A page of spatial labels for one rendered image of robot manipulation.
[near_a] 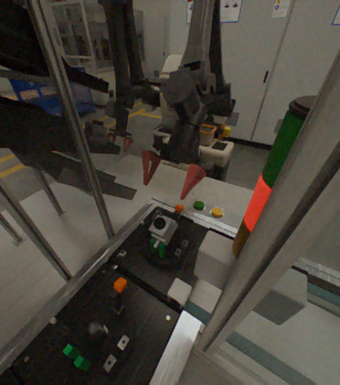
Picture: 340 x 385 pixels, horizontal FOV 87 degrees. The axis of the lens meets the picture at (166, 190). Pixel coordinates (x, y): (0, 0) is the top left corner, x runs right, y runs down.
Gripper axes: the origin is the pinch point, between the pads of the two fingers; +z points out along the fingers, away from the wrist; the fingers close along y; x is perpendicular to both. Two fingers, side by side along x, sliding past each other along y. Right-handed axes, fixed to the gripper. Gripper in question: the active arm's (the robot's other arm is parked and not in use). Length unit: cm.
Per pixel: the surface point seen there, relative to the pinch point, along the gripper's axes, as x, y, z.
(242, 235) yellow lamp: -16.6, 17.8, 1.3
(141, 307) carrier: 3.1, 4.2, 27.5
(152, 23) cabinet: 433, -478, -519
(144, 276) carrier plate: 7.5, 0.4, 23.2
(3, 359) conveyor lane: -11.5, -14.1, 43.4
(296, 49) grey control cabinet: 205, 4, -219
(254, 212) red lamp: -19.2, 18.0, -1.1
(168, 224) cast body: 5.5, 2.1, 8.0
